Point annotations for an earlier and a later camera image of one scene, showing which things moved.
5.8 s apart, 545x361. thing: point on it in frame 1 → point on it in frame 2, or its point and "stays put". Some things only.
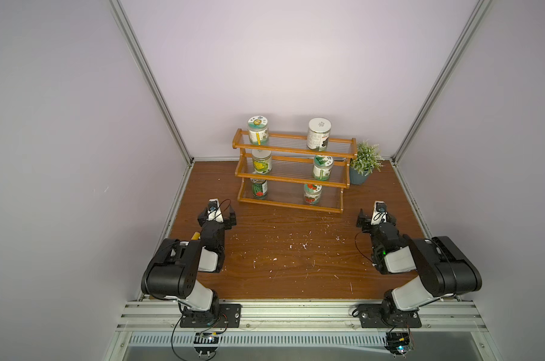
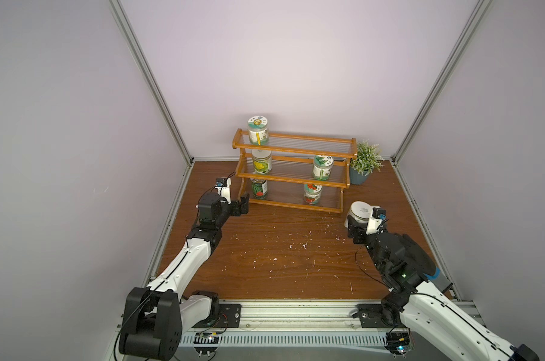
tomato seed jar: x=312 y=193 stays put
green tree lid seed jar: x=322 y=168 stays put
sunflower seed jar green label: x=258 y=129 stays put
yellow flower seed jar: x=262 y=161 stays put
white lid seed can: x=319 y=129 → x=360 y=211
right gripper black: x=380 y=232 → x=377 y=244
